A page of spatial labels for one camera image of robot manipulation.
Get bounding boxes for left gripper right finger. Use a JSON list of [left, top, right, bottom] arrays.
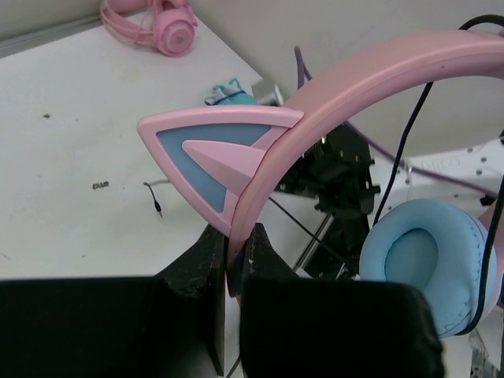
[[239, 224, 445, 377]]

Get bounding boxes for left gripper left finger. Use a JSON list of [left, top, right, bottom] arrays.
[[1, 227, 226, 377]]

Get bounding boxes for pink blue cat-ear headphones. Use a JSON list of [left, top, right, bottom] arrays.
[[137, 30, 503, 337]]

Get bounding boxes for black headphone cable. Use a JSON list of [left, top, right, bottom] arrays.
[[143, 13, 504, 378]]

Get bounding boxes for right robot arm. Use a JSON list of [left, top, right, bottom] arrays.
[[270, 135, 503, 280]]

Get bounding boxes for teal white cat-ear headphones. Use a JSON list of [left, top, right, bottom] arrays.
[[204, 77, 258, 106]]

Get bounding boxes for pink round headphones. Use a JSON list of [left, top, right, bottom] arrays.
[[100, 1, 198, 57]]

